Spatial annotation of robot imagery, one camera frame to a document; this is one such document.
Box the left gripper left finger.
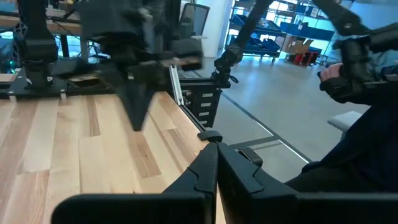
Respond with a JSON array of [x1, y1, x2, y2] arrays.
[[163, 142, 218, 196]]

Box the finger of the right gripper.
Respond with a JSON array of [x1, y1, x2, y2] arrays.
[[105, 71, 138, 132], [133, 74, 160, 132]]

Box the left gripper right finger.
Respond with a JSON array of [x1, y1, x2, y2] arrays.
[[217, 142, 300, 224]]

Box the black table edge clamp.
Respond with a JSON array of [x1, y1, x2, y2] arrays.
[[197, 129, 223, 144], [238, 147, 264, 168]]

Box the silver aluminium extrusion bar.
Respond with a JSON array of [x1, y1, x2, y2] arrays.
[[169, 64, 185, 106]]

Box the black drawer cabinet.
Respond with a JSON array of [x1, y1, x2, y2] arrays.
[[180, 77, 231, 129]]

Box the black office chair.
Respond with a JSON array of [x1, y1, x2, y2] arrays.
[[170, 2, 211, 71]]

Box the white building column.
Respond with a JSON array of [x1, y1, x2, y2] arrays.
[[195, 0, 229, 58]]

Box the person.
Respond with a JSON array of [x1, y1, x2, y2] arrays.
[[285, 46, 398, 194]]

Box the red storage bins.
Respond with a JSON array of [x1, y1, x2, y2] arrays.
[[293, 51, 320, 66]]

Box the person's hand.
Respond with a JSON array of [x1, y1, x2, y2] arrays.
[[319, 63, 343, 82]]

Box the brown cardboard box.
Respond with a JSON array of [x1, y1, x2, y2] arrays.
[[281, 34, 314, 56]]

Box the blue storage shelf rack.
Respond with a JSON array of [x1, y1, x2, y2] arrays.
[[228, 0, 336, 63]]

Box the black metal rig frame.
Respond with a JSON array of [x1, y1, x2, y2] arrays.
[[178, 99, 209, 133]]

